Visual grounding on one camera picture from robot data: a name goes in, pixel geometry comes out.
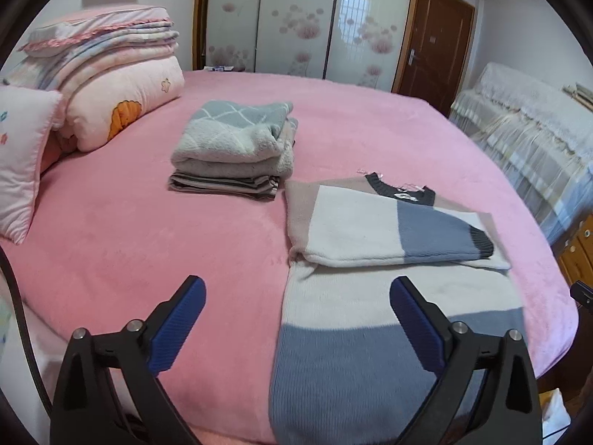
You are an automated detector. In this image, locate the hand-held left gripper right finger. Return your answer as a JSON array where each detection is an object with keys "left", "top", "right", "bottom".
[{"left": 390, "top": 276, "right": 543, "bottom": 445}]

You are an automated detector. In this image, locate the thick black cable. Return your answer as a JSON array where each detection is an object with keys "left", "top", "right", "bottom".
[{"left": 0, "top": 245, "right": 54, "bottom": 415}]

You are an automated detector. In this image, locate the stack of books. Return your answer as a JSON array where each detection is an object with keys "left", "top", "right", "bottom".
[{"left": 563, "top": 82, "right": 593, "bottom": 113}]

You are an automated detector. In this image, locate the floral sliding wardrobe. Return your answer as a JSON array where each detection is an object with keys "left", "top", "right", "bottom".
[{"left": 193, "top": 0, "right": 420, "bottom": 93}]

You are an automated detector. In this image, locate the white embroidered cushion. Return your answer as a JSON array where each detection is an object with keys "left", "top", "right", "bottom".
[{"left": 0, "top": 86, "right": 63, "bottom": 245}]

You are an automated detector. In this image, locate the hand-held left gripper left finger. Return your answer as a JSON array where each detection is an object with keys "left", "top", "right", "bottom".
[{"left": 50, "top": 275, "right": 207, "bottom": 445}]

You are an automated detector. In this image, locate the cream sheer striped cloth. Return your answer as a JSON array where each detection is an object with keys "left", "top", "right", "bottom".
[{"left": 451, "top": 90, "right": 593, "bottom": 244}]

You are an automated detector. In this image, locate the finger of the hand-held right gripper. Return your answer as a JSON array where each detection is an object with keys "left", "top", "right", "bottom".
[{"left": 571, "top": 280, "right": 593, "bottom": 312}]

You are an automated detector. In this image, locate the brown wooden door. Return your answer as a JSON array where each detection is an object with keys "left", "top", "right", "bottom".
[{"left": 391, "top": 0, "right": 478, "bottom": 119}]

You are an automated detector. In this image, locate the wooden drawer cabinet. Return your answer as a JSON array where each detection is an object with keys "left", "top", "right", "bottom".
[{"left": 556, "top": 213, "right": 593, "bottom": 288}]

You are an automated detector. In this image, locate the white plastic bag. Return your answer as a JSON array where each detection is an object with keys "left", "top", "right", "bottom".
[{"left": 540, "top": 387, "right": 574, "bottom": 445}]

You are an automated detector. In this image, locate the folded pink cartoon quilt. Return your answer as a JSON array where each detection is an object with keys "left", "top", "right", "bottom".
[{"left": 58, "top": 56, "right": 185, "bottom": 153}]

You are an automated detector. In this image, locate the white lace cover cloth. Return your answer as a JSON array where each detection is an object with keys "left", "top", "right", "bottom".
[{"left": 473, "top": 62, "right": 593, "bottom": 149}]

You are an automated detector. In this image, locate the colour-block knit sweater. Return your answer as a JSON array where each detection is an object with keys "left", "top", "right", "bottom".
[{"left": 269, "top": 171, "right": 526, "bottom": 445}]

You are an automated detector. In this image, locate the pink bed blanket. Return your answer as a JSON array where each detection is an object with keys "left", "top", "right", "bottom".
[{"left": 0, "top": 70, "right": 582, "bottom": 445}]

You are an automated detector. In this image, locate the grey fleece folded garment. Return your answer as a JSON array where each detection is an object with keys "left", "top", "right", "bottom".
[{"left": 172, "top": 118, "right": 298, "bottom": 181}]

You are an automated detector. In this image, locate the white cartoon printed sheet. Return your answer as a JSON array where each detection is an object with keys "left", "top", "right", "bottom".
[{"left": 0, "top": 297, "right": 52, "bottom": 427}]

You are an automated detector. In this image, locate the green checked folded sweater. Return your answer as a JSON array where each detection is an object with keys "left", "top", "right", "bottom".
[{"left": 171, "top": 100, "right": 295, "bottom": 164}]

